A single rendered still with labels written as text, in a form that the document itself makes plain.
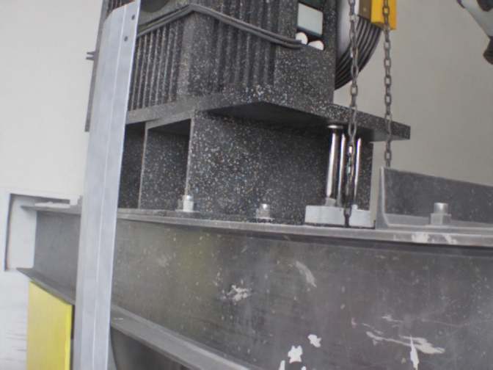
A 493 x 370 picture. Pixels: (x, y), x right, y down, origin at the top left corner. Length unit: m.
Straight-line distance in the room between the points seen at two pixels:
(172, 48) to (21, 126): 1.14
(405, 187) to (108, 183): 0.60
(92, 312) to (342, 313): 0.53
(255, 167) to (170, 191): 0.25
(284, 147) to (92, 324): 0.53
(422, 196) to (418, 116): 2.78
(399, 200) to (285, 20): 0.83
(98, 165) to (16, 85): 1.27
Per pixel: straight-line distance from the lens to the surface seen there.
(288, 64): 1.47
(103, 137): 1.19
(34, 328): 2.07
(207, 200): 1.22
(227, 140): 1.24
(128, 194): 1.55
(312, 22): 1.59
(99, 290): 1.17
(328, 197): 1.24
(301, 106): 1.14
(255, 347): 1.00
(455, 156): 3.77
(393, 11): 1.65
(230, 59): 1.38
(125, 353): 2.26
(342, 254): 0.83
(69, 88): 2.48
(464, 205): 0.83
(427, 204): 0.77
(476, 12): 1.80
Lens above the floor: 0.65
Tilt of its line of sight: 5 degrees up
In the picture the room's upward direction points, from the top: 5 degrees clockwise
